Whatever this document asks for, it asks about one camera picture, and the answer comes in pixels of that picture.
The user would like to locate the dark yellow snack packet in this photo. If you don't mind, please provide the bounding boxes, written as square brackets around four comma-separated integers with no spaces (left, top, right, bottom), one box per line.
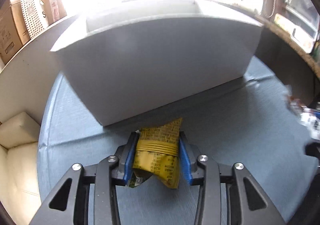
[128,118,182,189]

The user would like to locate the cream leather sofa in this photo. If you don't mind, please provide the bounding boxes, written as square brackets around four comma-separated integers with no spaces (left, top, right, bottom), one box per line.
[1,112,41,224]

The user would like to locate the wooden side shelf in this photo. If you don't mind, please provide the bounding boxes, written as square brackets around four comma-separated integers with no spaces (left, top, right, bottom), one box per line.
[254,15,320,79]

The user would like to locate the clear plastic storage bin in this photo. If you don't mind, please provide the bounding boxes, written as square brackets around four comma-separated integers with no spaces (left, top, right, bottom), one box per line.
[274,0,319,54]

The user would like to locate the white open storage box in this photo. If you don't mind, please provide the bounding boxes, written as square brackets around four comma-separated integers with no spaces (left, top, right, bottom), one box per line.
[51,0,263,126]

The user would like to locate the tall brown cardboard box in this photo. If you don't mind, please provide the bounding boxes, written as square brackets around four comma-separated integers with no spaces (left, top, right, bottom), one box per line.
[1,0,30,65]

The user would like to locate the white dotted paper bag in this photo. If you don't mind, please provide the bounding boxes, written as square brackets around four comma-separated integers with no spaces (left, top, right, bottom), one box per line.
[21,0,48,39]

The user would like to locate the small open cardboard box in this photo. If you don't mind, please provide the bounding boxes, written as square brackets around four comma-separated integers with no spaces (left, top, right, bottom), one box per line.
[40,0,67,25]

